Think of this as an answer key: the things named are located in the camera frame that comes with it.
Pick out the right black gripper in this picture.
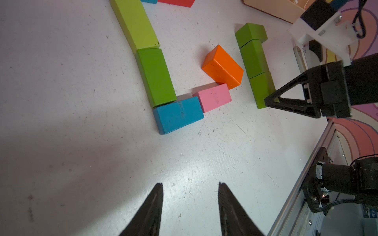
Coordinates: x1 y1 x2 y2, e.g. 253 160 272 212
264 54 378 119

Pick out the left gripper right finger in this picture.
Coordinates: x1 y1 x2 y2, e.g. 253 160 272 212
218 182 264 236

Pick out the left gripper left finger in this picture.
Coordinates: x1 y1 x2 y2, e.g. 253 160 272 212
119 183 163 236

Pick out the teal block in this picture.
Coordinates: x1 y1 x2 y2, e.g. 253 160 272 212
153 97 204 135
141 0 158 4

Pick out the pink block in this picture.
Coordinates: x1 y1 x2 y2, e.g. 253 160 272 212
193 84 232 113

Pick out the red block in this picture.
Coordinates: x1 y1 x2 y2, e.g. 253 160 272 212
158 0 195 8

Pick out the light green block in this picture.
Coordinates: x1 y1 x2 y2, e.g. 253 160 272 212
110 0 160 54

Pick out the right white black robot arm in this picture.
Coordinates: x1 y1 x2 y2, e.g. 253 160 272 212
265 54 378 213

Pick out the grey stapler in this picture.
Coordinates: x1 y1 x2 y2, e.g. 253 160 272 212
293 40 323 73

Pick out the orange block right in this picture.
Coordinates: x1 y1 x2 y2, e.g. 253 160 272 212
201 45 244 89

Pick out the aluminium front rail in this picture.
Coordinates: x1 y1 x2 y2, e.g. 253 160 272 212
268 121 335 236

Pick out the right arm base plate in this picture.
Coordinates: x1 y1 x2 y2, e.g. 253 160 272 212
302 147 329 208

